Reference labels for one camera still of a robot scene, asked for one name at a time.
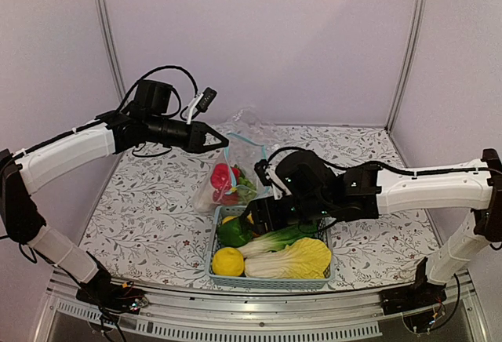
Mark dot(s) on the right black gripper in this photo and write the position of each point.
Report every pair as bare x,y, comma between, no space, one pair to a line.
260,215

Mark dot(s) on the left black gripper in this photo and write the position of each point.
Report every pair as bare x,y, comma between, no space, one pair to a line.
198,132

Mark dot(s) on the red bell pepper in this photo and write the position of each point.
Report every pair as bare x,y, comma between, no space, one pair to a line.
221,176

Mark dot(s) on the blue zipper clear bag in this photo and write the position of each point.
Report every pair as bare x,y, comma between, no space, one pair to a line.
242,155

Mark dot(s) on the white radish with leaves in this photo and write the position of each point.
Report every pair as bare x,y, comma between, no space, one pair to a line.
203,199

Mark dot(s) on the green grapes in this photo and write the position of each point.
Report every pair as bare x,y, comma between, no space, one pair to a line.
246,189

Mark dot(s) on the green bell pepper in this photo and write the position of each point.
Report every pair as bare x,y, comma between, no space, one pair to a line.
234,233

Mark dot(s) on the yellow lemon front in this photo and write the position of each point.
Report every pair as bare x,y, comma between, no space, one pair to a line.
228,261

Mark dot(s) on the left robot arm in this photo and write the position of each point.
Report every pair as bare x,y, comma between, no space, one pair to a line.
38,169

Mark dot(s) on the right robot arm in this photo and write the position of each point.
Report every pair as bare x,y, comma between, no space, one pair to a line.
373,188

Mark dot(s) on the pink zipper clear bag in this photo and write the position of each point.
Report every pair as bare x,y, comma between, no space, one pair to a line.
246,123

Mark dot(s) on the green bok choy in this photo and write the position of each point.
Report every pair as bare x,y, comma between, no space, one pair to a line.
274,241

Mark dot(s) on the napa cabbage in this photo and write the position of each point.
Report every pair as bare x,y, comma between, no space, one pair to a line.
306,258

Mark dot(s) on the orange mango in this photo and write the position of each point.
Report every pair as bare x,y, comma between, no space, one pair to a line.
228,219

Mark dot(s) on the light blue plastic basket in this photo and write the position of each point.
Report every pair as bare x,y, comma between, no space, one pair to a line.
260,283

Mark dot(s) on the front aluminium rail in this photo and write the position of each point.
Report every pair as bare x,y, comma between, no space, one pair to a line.
185,314

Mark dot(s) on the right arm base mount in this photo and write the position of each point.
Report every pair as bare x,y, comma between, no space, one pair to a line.
420,302

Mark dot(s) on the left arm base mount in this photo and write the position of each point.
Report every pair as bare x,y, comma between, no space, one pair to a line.
102,292

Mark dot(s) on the left aluminium frame post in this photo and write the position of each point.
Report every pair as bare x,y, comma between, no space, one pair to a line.
110,47

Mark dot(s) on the aluminium frame post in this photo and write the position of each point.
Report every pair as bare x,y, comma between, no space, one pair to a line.
407,63
110,47

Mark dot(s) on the right aluminium frame post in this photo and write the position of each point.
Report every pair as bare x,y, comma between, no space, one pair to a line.
407,63

